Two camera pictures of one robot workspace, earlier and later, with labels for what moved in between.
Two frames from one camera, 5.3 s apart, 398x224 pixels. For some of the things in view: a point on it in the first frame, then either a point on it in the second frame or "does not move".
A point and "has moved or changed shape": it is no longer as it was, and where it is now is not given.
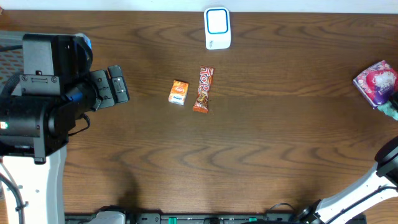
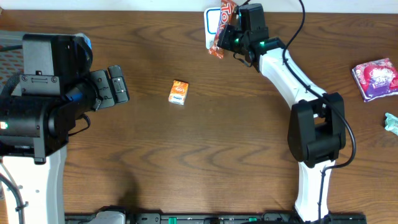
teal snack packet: x=388 y=109 → x=391 y=122
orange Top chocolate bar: x=201 y=102 → x=227 y=8
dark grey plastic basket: x=11 y=56 does not move
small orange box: x=178 y=93 does not move
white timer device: x=217 y=28 does not move
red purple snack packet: x=378 y=83 has moved or changed shape
